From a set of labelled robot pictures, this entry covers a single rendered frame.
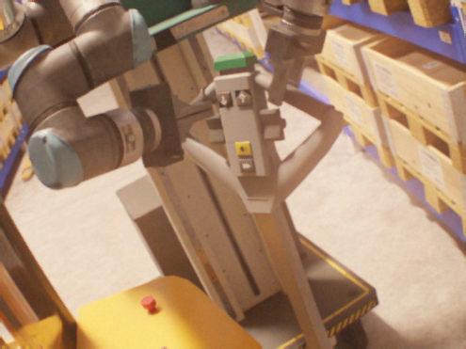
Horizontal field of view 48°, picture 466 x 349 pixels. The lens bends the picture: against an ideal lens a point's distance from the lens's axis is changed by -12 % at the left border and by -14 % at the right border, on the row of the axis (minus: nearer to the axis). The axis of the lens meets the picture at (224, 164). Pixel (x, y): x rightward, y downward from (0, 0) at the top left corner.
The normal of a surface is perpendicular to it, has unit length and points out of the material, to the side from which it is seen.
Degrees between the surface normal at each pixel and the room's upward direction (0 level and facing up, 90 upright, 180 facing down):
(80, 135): 62
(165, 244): 90
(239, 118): 74
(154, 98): 90
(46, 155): 79
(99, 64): 102
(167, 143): 90
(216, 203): 90
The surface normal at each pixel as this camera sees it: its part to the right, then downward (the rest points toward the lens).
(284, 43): -0.63, 0.27
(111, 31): 0.14, -0.22
